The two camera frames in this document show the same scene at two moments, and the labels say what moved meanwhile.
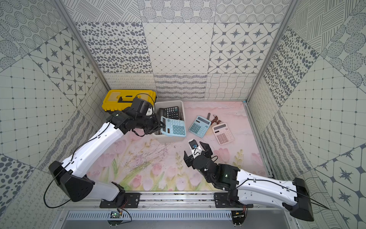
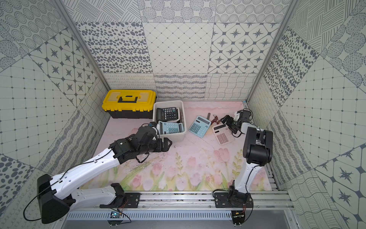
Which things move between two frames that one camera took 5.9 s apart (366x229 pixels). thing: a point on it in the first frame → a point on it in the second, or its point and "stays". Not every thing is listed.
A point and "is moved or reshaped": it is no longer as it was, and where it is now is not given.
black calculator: [170, 112] stays
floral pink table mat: [147, 162] stays
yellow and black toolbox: [119, 100] stays
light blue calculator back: [170, 127] is moved or reshaped
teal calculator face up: [199, 126] stays
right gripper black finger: [208, 152] → [230, 120]
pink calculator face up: [223, 133] stays
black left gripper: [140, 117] → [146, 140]
